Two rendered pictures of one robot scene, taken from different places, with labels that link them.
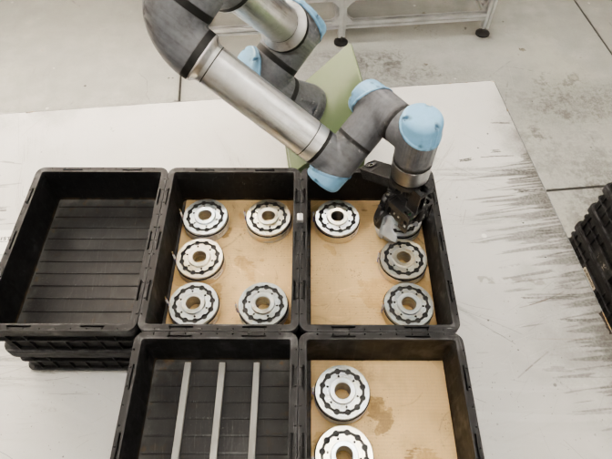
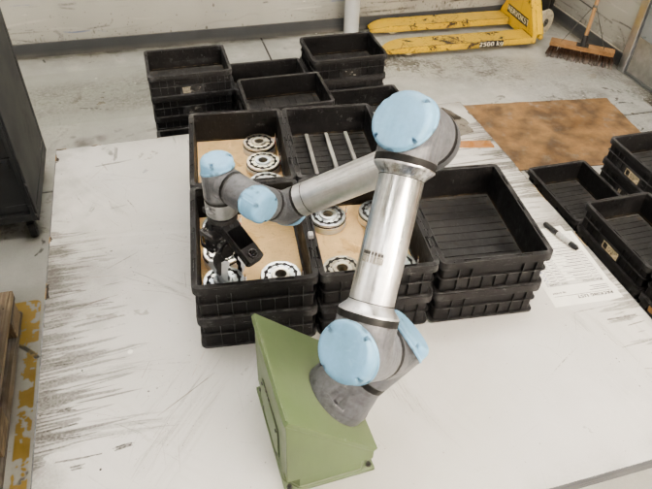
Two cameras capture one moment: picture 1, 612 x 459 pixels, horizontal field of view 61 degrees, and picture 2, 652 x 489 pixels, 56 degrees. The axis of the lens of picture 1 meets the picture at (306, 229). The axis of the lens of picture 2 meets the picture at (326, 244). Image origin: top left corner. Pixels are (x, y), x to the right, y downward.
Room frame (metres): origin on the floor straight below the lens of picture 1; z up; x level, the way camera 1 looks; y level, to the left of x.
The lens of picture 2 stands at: (1.78, -0.18, 1.95)
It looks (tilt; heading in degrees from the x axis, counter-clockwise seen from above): 42 degrees down; 168
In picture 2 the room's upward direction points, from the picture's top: 2 degrees clockwise
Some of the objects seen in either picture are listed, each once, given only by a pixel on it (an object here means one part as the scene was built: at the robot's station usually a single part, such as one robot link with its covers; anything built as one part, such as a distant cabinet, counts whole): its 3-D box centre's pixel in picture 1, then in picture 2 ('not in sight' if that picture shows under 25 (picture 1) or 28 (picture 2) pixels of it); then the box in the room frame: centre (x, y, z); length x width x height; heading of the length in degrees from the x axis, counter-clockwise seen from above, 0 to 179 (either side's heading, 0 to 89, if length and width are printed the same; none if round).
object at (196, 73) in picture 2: not in sight; (192, 101); (-1.13, -0.32, 0.37); 0.40 x 0.30 x 0.45; 96
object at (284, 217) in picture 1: (268, 217); (342, 269); (0.69, 0.09, 0.86); 0.10 x 0.10 x 0.01
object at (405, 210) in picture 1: (406, 196); (221, 230); (0.65, -0.21, 0.99); 0.09 x 0.08 x 0.12; 38
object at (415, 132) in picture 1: (416, 137); (218, 178); (0.66, -0.20, 1.15); 0.09 x 0.08 x 0.11; 37
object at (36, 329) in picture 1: (83, 243); (471, 211); (0.58, 0.46, 0.92); 0.40 x 0.30 x 0.02; 0
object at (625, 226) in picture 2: not in sight; (633, 259); (0.26, 1.38, 0.31); 0.40 x 0.30 x 0.34; 6
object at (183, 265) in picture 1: (199, 258); not in sight; (0.58, 0.23, 0.86); 0.10 x 0.10 x 0.01
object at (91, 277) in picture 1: (91, 256); (468, 226); (0.58, 0.46, 0.87); 0.40 x 0.30 x 0.11; 0
